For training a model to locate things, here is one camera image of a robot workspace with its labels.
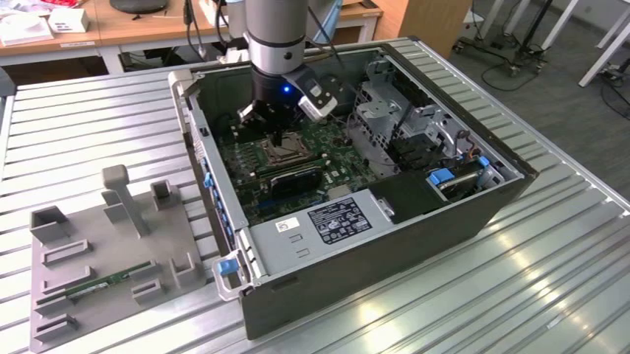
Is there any silver CPU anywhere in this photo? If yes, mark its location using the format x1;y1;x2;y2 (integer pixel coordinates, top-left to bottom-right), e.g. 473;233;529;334
275;142;306;159

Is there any CPU socket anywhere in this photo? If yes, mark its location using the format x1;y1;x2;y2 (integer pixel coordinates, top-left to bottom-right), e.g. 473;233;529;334
258;133;319;169

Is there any green RAM stick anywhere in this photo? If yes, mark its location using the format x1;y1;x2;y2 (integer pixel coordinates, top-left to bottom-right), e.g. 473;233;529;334
254;164;325;178
62;271;135;300

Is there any metal drive cage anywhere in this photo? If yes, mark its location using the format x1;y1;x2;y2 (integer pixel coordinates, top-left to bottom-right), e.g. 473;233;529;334
351;55;434;173

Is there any green motherboard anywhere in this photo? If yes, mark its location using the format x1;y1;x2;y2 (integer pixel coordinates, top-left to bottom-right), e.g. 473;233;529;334
216;110;395;224

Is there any wooden desk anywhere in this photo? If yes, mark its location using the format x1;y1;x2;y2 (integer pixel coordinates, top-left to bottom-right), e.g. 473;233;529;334
0;0;104;69
96;0;385;74

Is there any black round bowl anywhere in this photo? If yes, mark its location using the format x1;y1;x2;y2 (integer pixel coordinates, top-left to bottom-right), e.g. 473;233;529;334
108;0;167;14

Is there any wooden cabinet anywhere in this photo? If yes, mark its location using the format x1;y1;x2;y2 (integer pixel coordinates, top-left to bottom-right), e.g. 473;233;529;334
399;0;474;59

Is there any grey power supply unit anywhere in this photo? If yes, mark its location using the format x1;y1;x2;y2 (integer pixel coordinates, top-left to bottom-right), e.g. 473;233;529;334
247;190;395;277

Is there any blue drive latch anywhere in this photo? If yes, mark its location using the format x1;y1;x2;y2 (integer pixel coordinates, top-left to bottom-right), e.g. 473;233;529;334
426;168;455;187

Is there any white printed box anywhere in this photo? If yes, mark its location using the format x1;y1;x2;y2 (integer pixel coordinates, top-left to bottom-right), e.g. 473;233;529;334
47;7;91;35

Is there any white square tray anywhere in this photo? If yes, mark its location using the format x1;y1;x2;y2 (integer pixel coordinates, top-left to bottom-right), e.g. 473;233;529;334
0;13;55;47

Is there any black wheeled stand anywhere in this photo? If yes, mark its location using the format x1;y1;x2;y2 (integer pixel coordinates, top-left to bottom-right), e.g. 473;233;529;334
455;0;550;77

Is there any grey parts rack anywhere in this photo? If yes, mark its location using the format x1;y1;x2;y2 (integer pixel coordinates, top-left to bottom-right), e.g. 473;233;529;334
28;164;208;353

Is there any clear plastic bag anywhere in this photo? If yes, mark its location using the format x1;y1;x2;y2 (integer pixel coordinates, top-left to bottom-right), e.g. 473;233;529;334
0;0;51;18

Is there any black PC case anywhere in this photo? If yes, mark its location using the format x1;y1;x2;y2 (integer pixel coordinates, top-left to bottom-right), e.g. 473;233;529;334
167;35;538;340

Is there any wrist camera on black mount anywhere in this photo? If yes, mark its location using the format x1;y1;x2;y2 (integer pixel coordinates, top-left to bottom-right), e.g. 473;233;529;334
283;66;339;122

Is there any white table frame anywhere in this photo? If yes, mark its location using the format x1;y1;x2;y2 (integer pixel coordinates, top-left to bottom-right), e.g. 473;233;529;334
578;21;630;89

